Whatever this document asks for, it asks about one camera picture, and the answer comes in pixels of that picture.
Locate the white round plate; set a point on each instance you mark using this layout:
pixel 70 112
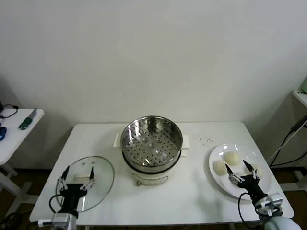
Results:
pixel 219 153

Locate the steel steamer pot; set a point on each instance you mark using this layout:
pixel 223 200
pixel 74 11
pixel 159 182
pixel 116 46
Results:
pixel 148 179

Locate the white steamed baozi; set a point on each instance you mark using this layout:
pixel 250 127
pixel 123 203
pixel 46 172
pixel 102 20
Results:
pixel 231 158
pixel 260 171
pixel 219 168
pixel 238 174

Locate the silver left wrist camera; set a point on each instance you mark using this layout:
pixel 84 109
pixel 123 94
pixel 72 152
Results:
pixel 60 220

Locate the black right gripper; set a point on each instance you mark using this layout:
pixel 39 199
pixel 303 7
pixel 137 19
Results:
pixel 251 185

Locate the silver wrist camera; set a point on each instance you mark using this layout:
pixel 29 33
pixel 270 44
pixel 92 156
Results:
pixel 273 201
pixel 60 220

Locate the round glass pot lid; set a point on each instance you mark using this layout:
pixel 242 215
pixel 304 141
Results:
pixel 102 172

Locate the stainless steel steamer basket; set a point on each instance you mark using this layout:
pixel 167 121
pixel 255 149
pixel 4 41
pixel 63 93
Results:
pixel 168 148

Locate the white side table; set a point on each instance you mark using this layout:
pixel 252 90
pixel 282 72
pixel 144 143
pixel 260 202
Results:
pixel 14 143

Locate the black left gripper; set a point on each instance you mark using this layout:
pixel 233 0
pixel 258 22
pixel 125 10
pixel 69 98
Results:
pixel 72 196

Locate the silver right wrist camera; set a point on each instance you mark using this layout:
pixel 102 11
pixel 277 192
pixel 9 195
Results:
pixel 273 201

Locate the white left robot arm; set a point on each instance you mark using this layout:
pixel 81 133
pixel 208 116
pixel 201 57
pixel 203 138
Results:
pixel 74 221

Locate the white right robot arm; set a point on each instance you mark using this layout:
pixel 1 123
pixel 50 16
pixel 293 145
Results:
pixel 280 222

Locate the small blue object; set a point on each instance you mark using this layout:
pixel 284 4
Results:
pixel 2 134

